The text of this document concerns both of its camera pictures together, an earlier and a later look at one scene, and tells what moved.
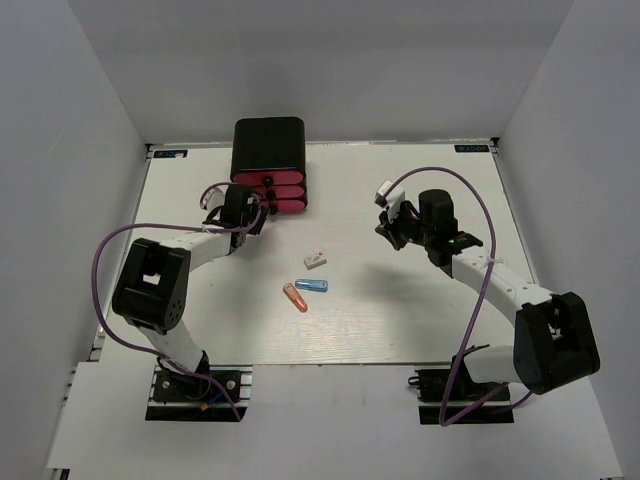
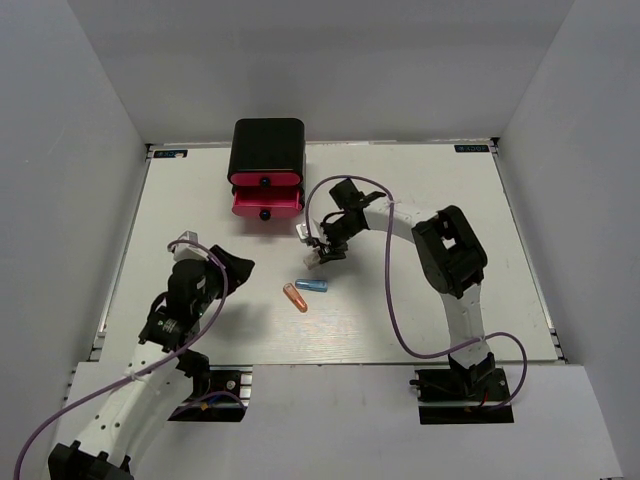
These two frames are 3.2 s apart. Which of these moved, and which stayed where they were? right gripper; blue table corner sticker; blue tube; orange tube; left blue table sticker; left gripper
Moved: left gripper; right gripper
Stayed: blue tube; orange tube; blue table corner sticker; left blue table sticker
